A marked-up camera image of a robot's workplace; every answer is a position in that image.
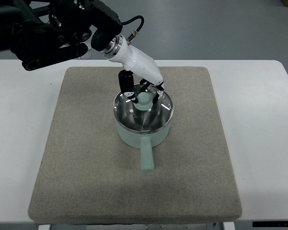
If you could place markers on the mint green saucepan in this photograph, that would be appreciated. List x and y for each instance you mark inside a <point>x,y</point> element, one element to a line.
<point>144,142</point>

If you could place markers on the grey felt mat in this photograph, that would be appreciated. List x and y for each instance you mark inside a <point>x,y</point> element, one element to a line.
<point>88,175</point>

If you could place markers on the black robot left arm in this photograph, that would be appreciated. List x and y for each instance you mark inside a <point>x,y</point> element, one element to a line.
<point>56,32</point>

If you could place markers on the glass lid with green knob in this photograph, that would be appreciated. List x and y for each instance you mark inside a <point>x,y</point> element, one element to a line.
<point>144,116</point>

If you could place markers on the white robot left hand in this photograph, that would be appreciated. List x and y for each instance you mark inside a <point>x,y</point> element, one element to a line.
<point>134,61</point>

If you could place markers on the lower metal floor plate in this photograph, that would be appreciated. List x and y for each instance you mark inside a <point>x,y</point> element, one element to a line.
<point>87,56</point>

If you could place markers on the black table control panel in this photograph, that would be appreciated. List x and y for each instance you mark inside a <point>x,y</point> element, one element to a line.
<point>270,224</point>

